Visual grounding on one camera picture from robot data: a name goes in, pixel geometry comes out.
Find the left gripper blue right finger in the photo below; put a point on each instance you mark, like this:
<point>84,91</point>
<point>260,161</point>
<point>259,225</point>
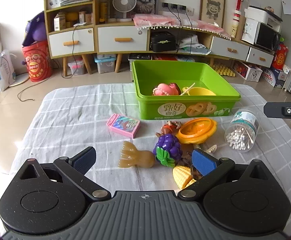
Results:
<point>204,162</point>

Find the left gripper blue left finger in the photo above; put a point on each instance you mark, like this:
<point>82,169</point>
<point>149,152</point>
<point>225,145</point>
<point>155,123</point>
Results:
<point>84,160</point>

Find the brown hair claw clip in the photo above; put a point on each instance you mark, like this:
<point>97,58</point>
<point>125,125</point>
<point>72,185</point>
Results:
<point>186,160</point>

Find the yellow green toy corn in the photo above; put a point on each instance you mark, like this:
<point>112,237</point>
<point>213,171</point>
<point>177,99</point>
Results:
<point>182,176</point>

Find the orange plastic lid toy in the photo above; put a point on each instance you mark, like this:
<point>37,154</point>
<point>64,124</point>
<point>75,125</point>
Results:
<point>197,131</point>

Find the purple toy grapes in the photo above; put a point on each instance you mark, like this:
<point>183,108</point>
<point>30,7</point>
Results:
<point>168,150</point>

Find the clear cotton swab jar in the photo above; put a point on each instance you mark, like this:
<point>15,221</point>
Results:
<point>242,130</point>

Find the amber rubber hand toy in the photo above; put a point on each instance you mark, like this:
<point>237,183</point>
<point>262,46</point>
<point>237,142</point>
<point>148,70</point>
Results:
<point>131,156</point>

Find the small brown figurine toy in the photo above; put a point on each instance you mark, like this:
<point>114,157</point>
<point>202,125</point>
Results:
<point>171,127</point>

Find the yellow plastic funnel toy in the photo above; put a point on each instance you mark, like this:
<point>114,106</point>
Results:
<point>196,91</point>

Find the pink toy pig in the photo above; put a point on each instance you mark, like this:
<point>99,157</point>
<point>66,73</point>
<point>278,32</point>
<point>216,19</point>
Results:
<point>164,89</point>

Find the grey checked tablecloth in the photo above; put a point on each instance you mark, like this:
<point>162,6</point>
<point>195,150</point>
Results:
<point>70,119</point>

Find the pink card box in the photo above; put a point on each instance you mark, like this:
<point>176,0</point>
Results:
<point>123,125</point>

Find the white red toy box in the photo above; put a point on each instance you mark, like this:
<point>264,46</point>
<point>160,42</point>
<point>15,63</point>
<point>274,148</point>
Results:
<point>249,72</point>

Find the yellow egg tray stack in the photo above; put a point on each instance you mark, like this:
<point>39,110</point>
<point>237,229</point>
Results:
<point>223,70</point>

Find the black white microwave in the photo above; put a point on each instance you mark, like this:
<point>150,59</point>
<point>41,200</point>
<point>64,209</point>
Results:
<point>260,35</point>

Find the clear storage bin blue lid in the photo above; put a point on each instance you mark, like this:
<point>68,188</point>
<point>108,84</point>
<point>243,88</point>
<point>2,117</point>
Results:
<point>105,62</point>

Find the red cartoon bucket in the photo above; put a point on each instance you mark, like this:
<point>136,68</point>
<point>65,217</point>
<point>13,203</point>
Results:
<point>37,61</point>

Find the green plastic cookie box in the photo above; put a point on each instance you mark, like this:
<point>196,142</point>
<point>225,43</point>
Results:
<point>148,74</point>

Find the white paper shopping bag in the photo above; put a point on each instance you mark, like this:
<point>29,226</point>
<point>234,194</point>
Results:
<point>7,72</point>

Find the black case on shelf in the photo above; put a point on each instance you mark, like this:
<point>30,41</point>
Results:
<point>161,41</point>

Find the wooden white tv cabinet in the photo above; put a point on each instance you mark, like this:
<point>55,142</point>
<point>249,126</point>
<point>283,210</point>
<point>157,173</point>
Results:
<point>124,38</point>

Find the framed cartoon girl picture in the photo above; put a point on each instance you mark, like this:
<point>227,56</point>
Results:
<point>213,11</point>

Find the purple plush toy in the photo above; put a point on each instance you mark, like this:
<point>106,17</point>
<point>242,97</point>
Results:
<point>35,30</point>

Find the pink lace cloth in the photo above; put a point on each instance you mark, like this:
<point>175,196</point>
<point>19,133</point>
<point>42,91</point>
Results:
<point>146,21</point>

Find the white desk fan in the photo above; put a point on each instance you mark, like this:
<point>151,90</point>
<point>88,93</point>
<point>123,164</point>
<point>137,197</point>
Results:
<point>124,6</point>

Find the framed cat picture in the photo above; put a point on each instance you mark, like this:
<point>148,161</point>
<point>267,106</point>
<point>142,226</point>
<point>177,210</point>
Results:
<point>146,0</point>

